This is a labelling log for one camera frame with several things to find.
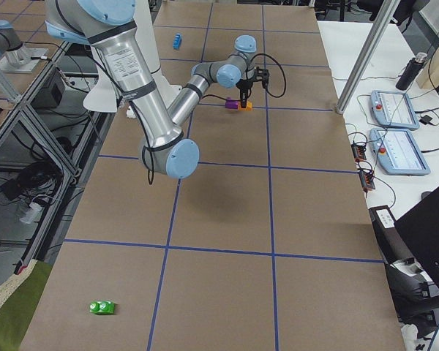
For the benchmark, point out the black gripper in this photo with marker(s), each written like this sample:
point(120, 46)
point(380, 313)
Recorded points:
point(244, 86)

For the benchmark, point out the orange trapezoid block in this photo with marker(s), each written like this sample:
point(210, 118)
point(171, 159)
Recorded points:
point(247, 107)

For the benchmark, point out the purple trapezoid block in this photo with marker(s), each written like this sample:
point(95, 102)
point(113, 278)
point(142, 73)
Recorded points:
point(232, 104)

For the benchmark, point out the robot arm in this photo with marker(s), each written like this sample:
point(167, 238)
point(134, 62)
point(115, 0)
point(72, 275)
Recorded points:
point(9, 40)
point(122, 35)

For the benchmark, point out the long blue toy block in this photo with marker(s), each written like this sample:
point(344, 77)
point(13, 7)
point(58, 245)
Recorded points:
point(177, 41)

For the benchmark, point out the far teach pendant tablet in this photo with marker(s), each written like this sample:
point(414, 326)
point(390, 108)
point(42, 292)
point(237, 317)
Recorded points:
point(393, 109)

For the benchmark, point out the teach pendant tablet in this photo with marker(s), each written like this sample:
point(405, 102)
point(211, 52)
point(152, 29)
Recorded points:
point(393, 109)
point(397, 153)

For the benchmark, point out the near teach pendant tablet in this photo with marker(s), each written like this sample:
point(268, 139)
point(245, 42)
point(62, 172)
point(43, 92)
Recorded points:
point(397, 153)

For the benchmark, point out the black water bottle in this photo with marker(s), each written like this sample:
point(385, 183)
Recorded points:
point(412, 69)

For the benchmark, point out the black laptop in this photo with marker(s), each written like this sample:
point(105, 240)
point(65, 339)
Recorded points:
point(419, 229)

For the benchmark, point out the green toy block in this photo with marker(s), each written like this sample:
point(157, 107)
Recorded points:
point(102, 307)

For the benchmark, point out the black office chair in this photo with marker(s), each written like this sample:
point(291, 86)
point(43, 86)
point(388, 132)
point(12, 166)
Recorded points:
point(415, 297)

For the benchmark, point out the green cloth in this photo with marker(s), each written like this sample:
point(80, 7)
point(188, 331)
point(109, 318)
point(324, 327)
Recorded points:
point(19, 296)

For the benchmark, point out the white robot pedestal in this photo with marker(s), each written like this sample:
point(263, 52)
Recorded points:
point(136, 69)

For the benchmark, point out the aluminium frame post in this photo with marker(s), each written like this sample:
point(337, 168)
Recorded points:
point(374, 36)

